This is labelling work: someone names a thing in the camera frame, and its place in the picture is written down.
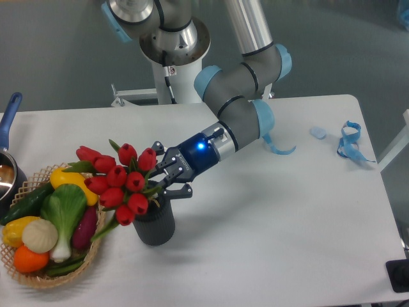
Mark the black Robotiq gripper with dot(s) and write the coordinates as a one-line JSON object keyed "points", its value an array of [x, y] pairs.
{"points": [[183, 163]]}

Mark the red tulip bouquet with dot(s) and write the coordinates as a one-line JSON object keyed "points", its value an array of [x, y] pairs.
{"points": [[121, 184]]}

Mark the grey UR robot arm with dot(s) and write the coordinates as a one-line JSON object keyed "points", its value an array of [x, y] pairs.
{"points": [[231, 96]]}

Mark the dark grey ribbed vase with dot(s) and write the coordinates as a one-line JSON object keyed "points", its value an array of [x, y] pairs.
{"points": [[157, 226]]}

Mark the purple toy sweet potato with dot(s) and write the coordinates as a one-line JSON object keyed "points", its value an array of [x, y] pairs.
{"points": [[81, 238]]}

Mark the green toy bok choy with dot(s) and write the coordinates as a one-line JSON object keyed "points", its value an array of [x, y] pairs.
{"points": [[64, 208]]}

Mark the yellow toy squash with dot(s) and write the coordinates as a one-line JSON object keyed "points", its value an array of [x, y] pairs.
{"points": [[59, 177]]}

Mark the woven wicker basket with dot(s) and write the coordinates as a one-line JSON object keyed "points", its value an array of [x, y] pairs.
{"points": [[40, 279]]}

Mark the dark green toy cucumber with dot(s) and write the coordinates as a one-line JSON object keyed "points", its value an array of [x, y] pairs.
{"points": [[30, 205]]}

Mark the small pale blue cap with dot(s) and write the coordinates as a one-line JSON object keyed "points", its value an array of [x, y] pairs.
{"points": [[318, 133]]}

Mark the green toy bean pods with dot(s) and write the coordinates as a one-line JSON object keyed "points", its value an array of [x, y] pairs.
{"points": [[66, 267]]}

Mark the yellow toy bell pepper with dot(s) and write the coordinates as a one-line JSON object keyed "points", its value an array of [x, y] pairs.
{"points": [[12, 231]]}

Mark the orange toy orange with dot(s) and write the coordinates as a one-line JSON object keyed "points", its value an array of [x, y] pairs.
{"points": [[27, 261]]}

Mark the tangled blue ribbon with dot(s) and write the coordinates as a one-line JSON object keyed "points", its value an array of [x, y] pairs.
{"points": [[348, 147]]}

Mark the black device at edge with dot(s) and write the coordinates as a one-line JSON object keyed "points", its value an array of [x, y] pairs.
{"points": [[398, 275]]}

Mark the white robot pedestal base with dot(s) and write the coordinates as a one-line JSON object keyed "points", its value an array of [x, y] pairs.
{"points": [[176, 59]]}

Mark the blue handled saucepan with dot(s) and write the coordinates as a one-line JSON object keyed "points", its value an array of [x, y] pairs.
{"points": [[12, 177]]}

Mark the white frame at right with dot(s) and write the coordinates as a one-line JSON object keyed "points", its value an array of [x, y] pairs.
{"points": [[395, 146]]}

